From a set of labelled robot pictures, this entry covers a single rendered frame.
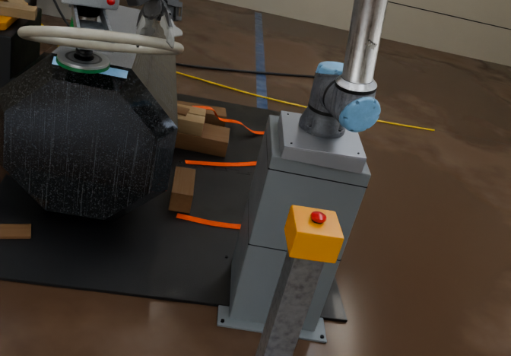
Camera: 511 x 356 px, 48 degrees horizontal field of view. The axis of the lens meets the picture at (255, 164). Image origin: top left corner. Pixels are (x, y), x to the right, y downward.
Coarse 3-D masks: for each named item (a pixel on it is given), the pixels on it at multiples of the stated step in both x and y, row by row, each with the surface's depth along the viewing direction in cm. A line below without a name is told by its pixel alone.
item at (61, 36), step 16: (32, 32) 157; (48, 32) 154; (64, 32) 153; (80, 32) 153; (96, 32) 153; (112, 32) 155; (96, 48) 197; (112, 48) 198; (128, 48) 198; (144, 48) 197; (160, 48) 165; (176, 48) 171
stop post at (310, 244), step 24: (288, 216) 146; (336, 216) 146; (288, 240) 142; (312, 240) 137; (336, 240) 138; (288, 264) 147; (312, 264) 143; (288, 288) 147; (312, 288) 147; (288, 312) 150; (264, 336) 161; (288, 336) 155
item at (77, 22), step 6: (72, 6) 229; (72, 12) 227; (102, 12) 229; (72, 18) 226; (78, 18) 212; (102, 18) 228; (78, 24) 204; (84, 24) 221; (90, 24) 222; (96, 24) 224; (102, 24) 226; (108, 24) 212; (108, 42) 207; (78, 48) 196
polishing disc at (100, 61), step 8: (64, 56) 240; (72, 56) 242; (96, 56) 248; (104, 56) 250; (64, 64) 236; (72, 64) 235; (80, 64) 237; (88, 64) 239; (96, 64) 241; (104, 64) 243
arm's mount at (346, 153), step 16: (288, 112) 243; (288, 128) 230; (288, 144) 218; (304, 144) 220; (320, 144) 223; (336, 144) 225; (352, 144) 227; (304, 160) 219; (320, 160) 219; (336, 160) 219; (352, 160) 219
